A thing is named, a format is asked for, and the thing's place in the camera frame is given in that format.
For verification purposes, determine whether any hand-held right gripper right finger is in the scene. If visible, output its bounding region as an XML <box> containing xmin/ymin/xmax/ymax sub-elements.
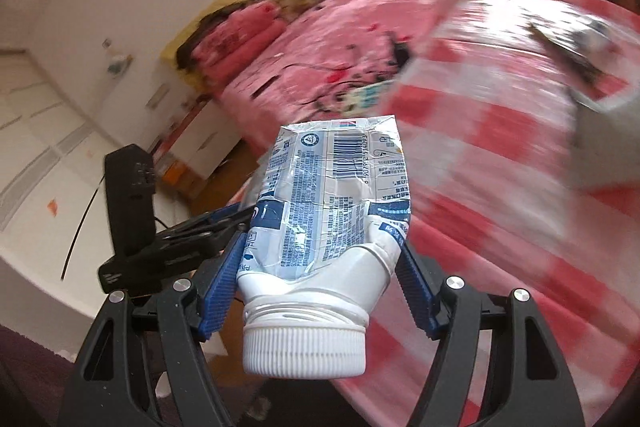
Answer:
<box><xmin>397</xmin><ymin>239</ymin><xmax>586</xmax><ymax>427</ymax></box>

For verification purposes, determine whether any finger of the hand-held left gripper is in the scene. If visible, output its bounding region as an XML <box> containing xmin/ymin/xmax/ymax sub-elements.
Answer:
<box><xmin>155</xmin><ymin>224</ymin><xmax>248</xmax><ymax>256</ymax></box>
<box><xmin>160</xmin><ymin>203</ymin><xmax>251</xmax><ymax>238</ymax></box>

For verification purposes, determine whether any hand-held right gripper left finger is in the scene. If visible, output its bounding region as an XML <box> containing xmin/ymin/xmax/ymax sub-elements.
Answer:
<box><xmin>60</xmin><ymin>234</ymin><xmax>251</xmax><ymax>427</ymax></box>

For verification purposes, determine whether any white blue toothpaste tube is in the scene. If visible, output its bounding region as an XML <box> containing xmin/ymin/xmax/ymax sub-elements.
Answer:
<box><xmin>235</xmin><ymin>114</ymin><xmax>413</xmax><ymax>380</ymax></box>

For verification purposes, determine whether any small grey carton box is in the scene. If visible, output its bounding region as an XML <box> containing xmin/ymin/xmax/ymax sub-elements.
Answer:
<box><xmin>525</xmin><ymin>14</ymin><xmax>616</xmax><ymax>82</ymax></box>

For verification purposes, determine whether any cardboard box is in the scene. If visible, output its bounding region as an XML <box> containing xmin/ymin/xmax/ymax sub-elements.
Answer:
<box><xmin>147</xmin><ymin>99</ymin><xmax>261</xmax><ymax>200</ymax></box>

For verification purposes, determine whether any white wardrobe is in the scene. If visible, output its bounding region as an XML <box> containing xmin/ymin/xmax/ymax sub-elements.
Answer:
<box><xmin>0</xmin><ymin>49</ymin><xmax>126</xmax><ymax>238</ymax></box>

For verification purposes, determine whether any red white checked plastic cloth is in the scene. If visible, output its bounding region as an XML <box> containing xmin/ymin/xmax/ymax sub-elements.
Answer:
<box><xmin>330</xmin><ymin>0</ymin><xmax>640</xmax><ymax>427</ymax></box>

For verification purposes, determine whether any coral pink pillow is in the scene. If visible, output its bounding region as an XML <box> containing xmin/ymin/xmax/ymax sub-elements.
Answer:
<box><xmin>200</xmin><ymin>19</ymin><xmax>286</xmax><ymax>95</ymax></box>

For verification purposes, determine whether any dark purple floor mat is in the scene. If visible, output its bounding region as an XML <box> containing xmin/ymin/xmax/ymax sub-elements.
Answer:
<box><xmin>0</xmin><ymin>323</ymin><xmax>81</xmax><ymax>413</ymax></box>

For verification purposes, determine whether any pink printed pillow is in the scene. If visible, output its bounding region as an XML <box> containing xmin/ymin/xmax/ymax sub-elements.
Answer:
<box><xmin>192</xmin><ymin>2</ymin><xmax>281</xmax><ymax>58</ymax></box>

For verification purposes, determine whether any white blue remote control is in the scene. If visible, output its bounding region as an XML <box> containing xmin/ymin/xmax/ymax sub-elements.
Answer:
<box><xmin>345</xmin><ymin>79</ymin><xmax>396</xmax><ymax>110</ymax></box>

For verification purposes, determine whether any bed with pink sheet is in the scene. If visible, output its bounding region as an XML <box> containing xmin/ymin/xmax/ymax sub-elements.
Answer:
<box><xmin>190</xmin><ymin>0</ymin><xmax>640</xmax><ymax>168</ymax></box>

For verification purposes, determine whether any black cable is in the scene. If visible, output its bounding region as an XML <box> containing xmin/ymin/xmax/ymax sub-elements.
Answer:
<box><xmin>61</xmin><ymin>177</ymin><xmax>103</xmax><ymax>280</ymax></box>

